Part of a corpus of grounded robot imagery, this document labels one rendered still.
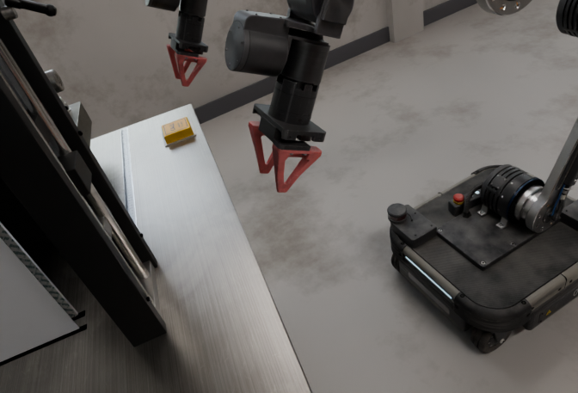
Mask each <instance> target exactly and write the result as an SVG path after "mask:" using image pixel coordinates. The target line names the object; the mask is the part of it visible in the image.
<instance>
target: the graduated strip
mask: <svg viewBox="0 0 578 393"><path fill-rule="evenodd" d="M120 142H121V155H122V170H123V185H124V199H125V208H126V209H127V211H128V213H129V214H130V216H131V218H132V220H133V222H134V223H135V224H136V226H137V217H136V208H135V199H134V190H133V180H132V163H131V153H130V145H129V135H128V128H126V129H123V130H120ZM137 227H138V226H137Z"/></svg>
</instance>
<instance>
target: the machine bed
mask: <svg viewBox="0 0 578 393"><path fill-rule="evenodd" d="M184 117H187V118H188V121H192V124H193V127H194V130H195V132H196V136H194V137H191V138H188V139H185V140H182V141H181V142H178V143H175V144H172V145H169V146H167V147H165V145H164V142H163V135H162V131H163V130H162V125H165V124H168V123H170V122H172V121H175V120H178V119H181V118H184ZM126 128H128V135H129V145H130V153H131V163H132V180H133V190H134V199H135V208H136V217H137V226H138V230H139V231H140V233H143V235H144V236H143V238H144V240H145V241H146V243H147V245H148V246H149V248H150V250H151V252H152V254H153V255H154V256H155V258H156V259H157V267H156V268H155V272H156V279H157V291H158V297H159V304H160V311H161V318H162V319H163V320H164V322H165V323H166V329H167V333H166V334H164V335H160V336H158V337H157V338H155V339H152V340H150V341H147V342H145V343H143V344H141V345H139V346H136V347H134V346H133V345H132V344H131V342H130V341H129V340H128V339H127V338H126V337H125V335H124V334H123V333H122V332H121V330H120V329H119V327H118V326H117V325H116V324H115V322H114V321H113V320H112V318H111V317H110V316H109V314H108V313H107V312H106V311H105V310H104V309H103V308H102V306H101V305H100V304H99V302H98V301H97V300H96V298H95V297H94V296H93V294H92V293H91V292H90V291H89V289H88V288H87V286H86V285H85V284H84V283H83V282H82V281H81V280H80V278H79V277H78V276H77V274H76V273H75V272H74V270H73V269H72V268H71V266H70V265H69V264H68V262H67V261H66V260H65V258H64V257H63V256H62V255H61V254H60V253H59V251H58V250H57V249H56V248H55V246H54V245H53V244H52V242H51V241H50V240H49V239H47V240H45V241H43V242H40V243H36V244H34V245H32V246H29V247H27V248H24V250H25V251H26V252H27V253H28V255H29V256H30V257H31V258H32V259H33V260H34V262H35V263H36V264H37V265H38V266H39V268H40V269H41V270H42V271H43V273H44V274H45V275H46V276H47V277H48V279H49V280H50V281H51V282H52V283H53V284H54V285H55V286H56V287H57V288H58V290H59V291H60V292H61V293H62V294H63V295H64V297H65V298H66V299H67V300H68V301H69V303H70V304H71V305H72V306H73V308H74V309H75V310H76V311H77V312H78V316H74V317H72V320H73V321H74V322H75V323H76V325H77V326H78V327H81V326H83V325H85V324H87V329H85V330H84V331H81V332H79V333H77V334H74V335H72V336H69V337H67V338H65V339H63V340H61V341H57V342H55V343H53V344H51V345H49V346H47V347H43V348H41V349H39V350H37V351H34V352H32V353H29V354H27V355H25V356H22V357H20V358H19V359H15V360H13V361H10V362H9V363H7V364H4V365H1V366H0V393H312V391H311V387H310V386H309V383H308V381H307V378H306V376H305V374H304V371H303V368H302V366H301V365H300V362H299V360H298V356H297V354H296V352H295V350H294V347H293V345H292V342H291V340H290V338H289V335H288V333H287V331H286V328H285V325H284V323H283V321H282V319H281V317H280V313H279V311H278V309H277V307H276V304H275V302H274V299H273V297H272V294H271V292H270V290H269V288H268V286H267V282H266V280H265V278H264V276H263V273H262V271H261V268H260V266H259V263H258V261H257V259H256V257H255V253H254V251H253V249H252V247H251V245H250V242H249V239H248V237H247V235H246V233H245V230H244V228H243V225H242V223H241V220H240V218H239V216H238V214H237V210H236V208H235V206H234V204H233V202H232V199H231V196H230V194H229V192H228V189H227V187H226V185H225V183H224V179H223V177H222V175H221V173H220V171H219V168H218V165H217V163H216V161H215V158H214V156H213V154H212V151H211V148H210V146H209V144H208V142H207V140H206V136H205V134H204V132H203V130H202V128H201V125H200V122H199V120H198V118H197V115H196V113H195V111H194V108H193V105H192V104H188V105H186V106H183V107H179V108H177V109H174V110H171V111H169V112H167V113H164V114H160V115H158V116H155V117H152V118H149V119H148V120H143V121H140V122H139V123H136V124H133V125H130V126H127V127H124V128H121V129H119V130H117V131H114V132H110V133H108V134H105V135H102V136H100V137H97V138H93V139H91V140H90V149H91V151H92V152H93V154H94V156H95V157H96V159H97V162H98V163H99V164H100V166H101V168H102V170H103V171H104V173H105V175H106V176H107V178H108V179H109V181H110V183H111V184H112V186H113V188H114V190H115V191H116V193H117V194H118V196H119V197H120V200H121V201H122V203H123V205H125V199H124V185H123V170H122V155H121V142H120V130H123V129H126Z"/></svg>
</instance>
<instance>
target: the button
mask: <svg viewBox="0 0 578 393"><path fill-rule="evenodd" d="M162 130H163V136H164V139H165V141H166V143H167V144H169V143H172V142H175V141H176V140H179V139H182V138H185V137H188V136H191V135H193V131H192V128H191V126H190V124H189V121H188V118H187V117H184V118H181V119H178V120H175V121H172V122H170V123H168V124H165V125H162Z"/></svg>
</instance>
